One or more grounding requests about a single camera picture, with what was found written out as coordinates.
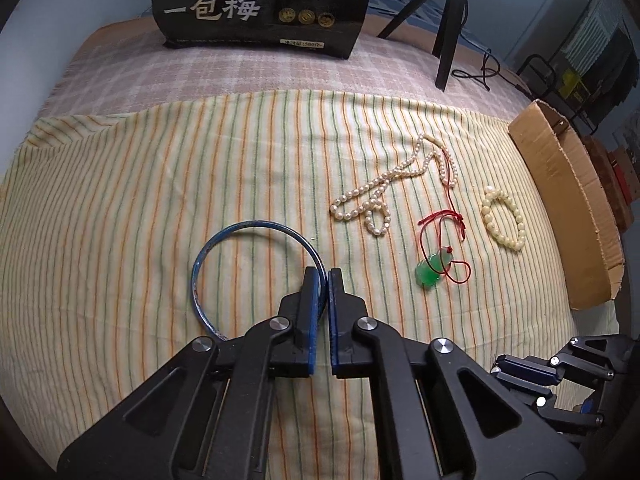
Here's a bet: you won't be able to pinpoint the yellow and black box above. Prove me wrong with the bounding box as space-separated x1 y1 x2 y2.
559 71 587 101

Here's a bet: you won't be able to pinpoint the dark hanging clothes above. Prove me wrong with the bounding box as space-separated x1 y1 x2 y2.
592 22 640 113

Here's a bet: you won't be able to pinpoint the cardboard box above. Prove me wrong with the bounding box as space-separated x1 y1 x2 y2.
507 99 626 311

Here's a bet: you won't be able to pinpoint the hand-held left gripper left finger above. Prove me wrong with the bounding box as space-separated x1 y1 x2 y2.
57 266 331 480

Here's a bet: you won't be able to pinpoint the pink plaid blanket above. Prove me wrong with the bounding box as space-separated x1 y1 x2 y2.
37 15 533 122

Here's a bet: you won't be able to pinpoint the yellow striped cloth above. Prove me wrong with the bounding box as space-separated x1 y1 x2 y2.
0 87 621 480

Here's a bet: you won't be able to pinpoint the black tripod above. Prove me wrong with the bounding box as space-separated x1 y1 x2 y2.
377 0 476 92

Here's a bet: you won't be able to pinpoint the white pearl necklace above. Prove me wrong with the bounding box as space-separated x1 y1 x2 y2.
330 133 457 236

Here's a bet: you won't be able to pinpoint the cream bead bracelet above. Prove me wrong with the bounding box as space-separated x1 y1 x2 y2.
481 186 527 252

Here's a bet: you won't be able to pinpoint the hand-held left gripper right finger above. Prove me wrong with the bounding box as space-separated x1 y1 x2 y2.
327 267 587 480

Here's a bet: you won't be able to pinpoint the black printed bag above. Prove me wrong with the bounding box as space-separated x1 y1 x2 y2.
151 0 375 60

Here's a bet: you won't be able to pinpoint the green jade pendant red cord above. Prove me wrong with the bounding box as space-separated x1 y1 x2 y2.
415 152 474 291

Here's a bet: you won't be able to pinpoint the black metal rack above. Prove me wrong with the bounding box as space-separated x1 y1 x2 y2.
517 55 601 133

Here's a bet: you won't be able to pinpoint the stack of red-brown boxes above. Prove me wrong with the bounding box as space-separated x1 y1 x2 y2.
582 134 640 228

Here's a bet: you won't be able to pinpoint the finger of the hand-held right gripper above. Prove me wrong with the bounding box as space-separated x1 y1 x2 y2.
530 394 607 443
491 334 640 401

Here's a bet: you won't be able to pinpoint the blue bangle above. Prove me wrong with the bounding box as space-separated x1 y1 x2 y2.
189 220 327 343

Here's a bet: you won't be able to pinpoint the black cable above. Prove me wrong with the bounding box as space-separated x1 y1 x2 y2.
452 47 532 95

